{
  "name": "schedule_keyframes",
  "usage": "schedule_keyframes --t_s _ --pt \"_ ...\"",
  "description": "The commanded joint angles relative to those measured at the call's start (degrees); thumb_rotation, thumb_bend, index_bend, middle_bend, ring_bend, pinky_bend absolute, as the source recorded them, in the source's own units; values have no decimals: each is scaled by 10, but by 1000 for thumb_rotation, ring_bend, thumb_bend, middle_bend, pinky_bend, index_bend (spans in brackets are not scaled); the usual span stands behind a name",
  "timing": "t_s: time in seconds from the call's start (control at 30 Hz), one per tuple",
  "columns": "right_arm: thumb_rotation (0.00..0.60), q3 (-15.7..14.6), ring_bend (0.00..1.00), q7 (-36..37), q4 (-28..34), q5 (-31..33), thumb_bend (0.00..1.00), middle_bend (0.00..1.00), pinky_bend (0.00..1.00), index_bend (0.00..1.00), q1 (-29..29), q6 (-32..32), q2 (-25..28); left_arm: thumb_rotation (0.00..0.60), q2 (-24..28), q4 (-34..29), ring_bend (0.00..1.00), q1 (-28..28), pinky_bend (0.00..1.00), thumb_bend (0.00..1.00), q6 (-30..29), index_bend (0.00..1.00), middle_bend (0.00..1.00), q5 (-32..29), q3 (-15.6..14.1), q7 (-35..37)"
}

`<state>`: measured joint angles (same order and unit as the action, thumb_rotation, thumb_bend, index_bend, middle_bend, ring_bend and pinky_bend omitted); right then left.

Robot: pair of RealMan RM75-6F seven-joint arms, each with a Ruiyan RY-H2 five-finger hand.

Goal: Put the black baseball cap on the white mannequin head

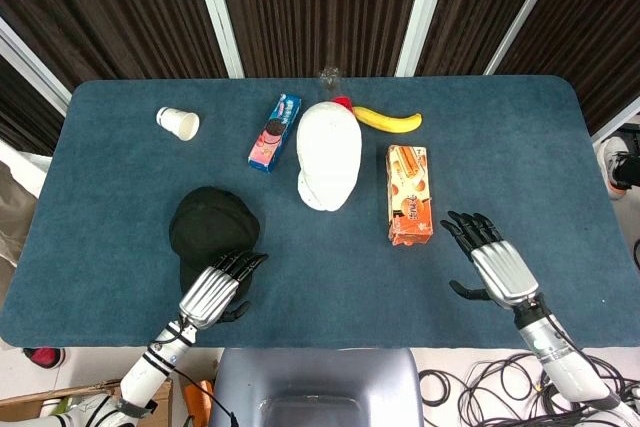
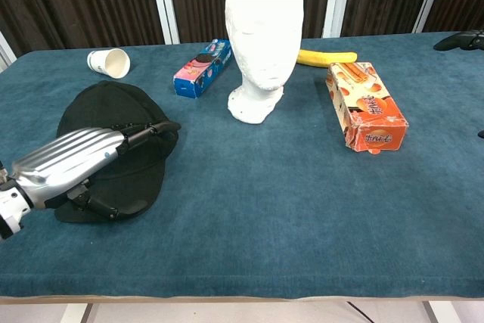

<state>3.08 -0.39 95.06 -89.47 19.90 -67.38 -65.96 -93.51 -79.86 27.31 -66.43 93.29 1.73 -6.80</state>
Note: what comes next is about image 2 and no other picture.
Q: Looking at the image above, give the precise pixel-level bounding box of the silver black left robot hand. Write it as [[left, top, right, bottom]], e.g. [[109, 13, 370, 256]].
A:
[[11, 120, 182, 221]]

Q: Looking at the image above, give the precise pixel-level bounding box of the white foam mannequin head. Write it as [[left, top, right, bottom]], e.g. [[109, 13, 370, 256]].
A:
[[225, 0, 305, 126]]

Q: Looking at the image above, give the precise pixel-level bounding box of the black cap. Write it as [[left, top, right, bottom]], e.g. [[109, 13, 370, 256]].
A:
[[54, 80, 180, 225]]

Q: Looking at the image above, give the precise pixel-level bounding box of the blue cookie box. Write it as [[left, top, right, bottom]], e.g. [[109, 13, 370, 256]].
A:
[[173, 39, 234, 100]]

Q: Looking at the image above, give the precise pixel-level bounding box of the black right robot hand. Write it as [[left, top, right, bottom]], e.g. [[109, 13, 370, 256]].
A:
[[433, 29, 484, 52]]

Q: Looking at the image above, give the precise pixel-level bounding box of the teal table cloth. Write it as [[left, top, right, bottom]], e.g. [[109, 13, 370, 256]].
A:
[[0, 30, 484, 299]]

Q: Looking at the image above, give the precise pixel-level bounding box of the orange biscuit box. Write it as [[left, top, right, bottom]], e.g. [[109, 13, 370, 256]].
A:
[[326, 61, 409, 157]]

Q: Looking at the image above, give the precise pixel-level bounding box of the white paper cup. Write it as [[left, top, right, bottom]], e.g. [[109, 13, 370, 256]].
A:
[[86, 48, 132, 79]]

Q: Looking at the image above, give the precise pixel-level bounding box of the yellow banana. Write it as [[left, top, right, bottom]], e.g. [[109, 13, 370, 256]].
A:
[[296, 49, 358, 69]]

